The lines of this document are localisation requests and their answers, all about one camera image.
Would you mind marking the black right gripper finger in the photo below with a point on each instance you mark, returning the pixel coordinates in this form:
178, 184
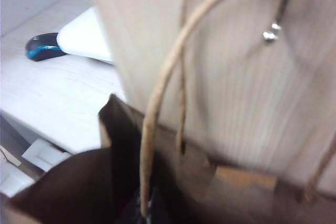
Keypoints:
157, 208

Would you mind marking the brown luckin coffee paper bag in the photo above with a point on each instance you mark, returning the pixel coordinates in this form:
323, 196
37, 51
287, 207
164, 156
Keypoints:
78, 182

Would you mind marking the white foam block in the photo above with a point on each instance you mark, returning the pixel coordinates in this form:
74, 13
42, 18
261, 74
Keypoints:
13, 182
42, 153

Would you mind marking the light wooden board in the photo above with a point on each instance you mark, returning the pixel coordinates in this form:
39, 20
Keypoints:
236, 90

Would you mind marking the white desk riser platform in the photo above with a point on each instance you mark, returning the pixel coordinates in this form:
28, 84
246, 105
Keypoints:
81, 35

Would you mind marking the black and blue computer mouse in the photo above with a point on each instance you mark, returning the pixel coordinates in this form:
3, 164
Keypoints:
39, 48

